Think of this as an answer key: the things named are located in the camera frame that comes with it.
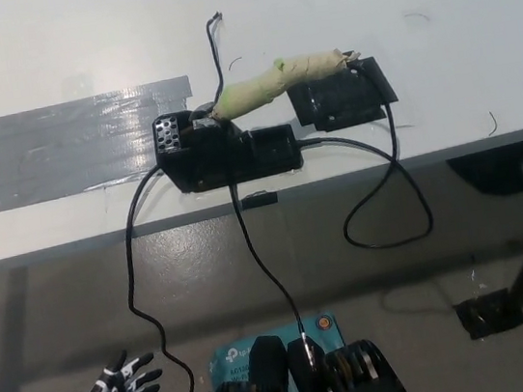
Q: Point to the black floor tape patch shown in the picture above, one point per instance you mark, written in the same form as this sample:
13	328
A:
485	315

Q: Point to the grey duct tape patch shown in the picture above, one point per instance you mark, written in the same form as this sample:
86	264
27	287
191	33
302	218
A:
64	145

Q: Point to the small black tape strip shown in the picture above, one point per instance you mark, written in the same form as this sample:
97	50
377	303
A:
259	200

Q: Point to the tape-wrapped soldering iron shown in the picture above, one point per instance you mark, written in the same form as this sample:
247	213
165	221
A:
266	88

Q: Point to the teal TP-Link box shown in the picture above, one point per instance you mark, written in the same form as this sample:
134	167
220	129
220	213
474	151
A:
228	356

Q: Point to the black soldering station base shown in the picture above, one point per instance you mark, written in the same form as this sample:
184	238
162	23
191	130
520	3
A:
217	158

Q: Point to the grey table leg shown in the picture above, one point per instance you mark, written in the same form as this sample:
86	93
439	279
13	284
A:
14	328

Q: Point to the black printed holder plate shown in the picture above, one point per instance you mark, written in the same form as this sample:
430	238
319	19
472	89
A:
341	102

